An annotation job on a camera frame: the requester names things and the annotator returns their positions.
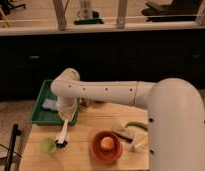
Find grey sponge in tray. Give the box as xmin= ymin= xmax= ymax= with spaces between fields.
xmin=42 ymin=99 xmax=57 ymax=111

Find green bean pod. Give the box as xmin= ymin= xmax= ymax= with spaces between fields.
xmin=125 ymin=122 xmax=148 ymax=131

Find orange bowl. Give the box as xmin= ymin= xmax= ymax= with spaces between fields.
xmin=90 ymin=131 xmax=123 ymax=164

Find green plastic tray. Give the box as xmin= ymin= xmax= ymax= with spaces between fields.
xmin=29 ymin=79 xmax=80 ymax=127

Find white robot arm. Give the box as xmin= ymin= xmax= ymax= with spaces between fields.
xmin=51 ymin=68 xmax=205 ymax=171

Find dark brown food piece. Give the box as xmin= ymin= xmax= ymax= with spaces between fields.
xmin=111 ymin=125 xmax=134 ymax=143

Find white corn-like toy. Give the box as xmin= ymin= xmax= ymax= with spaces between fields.
xmin=132 ymin=135 xmax=148 ymax=152

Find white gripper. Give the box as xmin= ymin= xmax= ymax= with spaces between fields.
xmin=56 ymin=97 xmax=78 ymax=121

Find wooden post middle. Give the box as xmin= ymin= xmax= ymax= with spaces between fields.
xmin=116 ymin=0 xmax=128 ymax=29

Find black pole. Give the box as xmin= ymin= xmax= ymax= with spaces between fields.
xmin=4 ymin=124 xmax=21 ymax=171

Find white mug on green base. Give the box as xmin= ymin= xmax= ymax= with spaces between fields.
xmin=74 ymin=0 xmax=103 ymax=25

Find orange round fruit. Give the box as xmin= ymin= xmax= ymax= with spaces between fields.
xmin=100 ymin=137 xmax=114 ymax=151

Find green plastic cup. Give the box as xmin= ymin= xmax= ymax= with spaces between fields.
xmin=39 ymin=138 xmax=56 ymax=155

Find wooden post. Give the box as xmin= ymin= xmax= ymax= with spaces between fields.
xmin=53 ymin=0 xmax=67 ymax=31
xmin=116 ymin=0 xmax=128 ymax=29

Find wooden post left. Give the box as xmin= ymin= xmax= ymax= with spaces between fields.
xmin=53 ymin=0 xmax=67 ymax=31

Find white brush with black bristles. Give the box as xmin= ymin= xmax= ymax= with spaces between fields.
xmin=55 ymin=120 xmax=68 ymax=148

